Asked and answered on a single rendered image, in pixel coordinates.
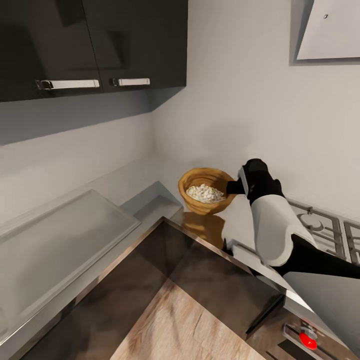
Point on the drop in sink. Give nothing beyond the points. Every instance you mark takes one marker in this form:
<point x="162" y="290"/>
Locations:
<point x="42" y="257"/>

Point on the cabinet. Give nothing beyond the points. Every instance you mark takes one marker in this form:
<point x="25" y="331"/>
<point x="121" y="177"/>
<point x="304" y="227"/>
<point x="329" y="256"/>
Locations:
<point x="65" y="48"/>

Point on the oven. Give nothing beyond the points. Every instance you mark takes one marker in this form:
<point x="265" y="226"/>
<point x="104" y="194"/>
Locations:
<point x="288" y="331"/>

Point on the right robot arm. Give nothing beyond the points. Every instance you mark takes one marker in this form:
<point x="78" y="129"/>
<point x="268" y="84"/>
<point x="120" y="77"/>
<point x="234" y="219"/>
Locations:
<point x="329" y="285"/>

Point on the burner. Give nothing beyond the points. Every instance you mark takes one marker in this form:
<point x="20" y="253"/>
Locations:
<point x="333" y="234"/>

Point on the popcorn bag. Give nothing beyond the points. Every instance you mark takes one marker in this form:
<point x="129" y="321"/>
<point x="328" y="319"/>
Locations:
<point x="207" y="177"/>

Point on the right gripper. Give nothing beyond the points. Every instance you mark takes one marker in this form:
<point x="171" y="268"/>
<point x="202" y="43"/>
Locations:
<point x="234" y="187"/>

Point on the range hood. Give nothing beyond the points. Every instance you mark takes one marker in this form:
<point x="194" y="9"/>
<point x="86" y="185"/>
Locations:
<point x="333" y="30"/>

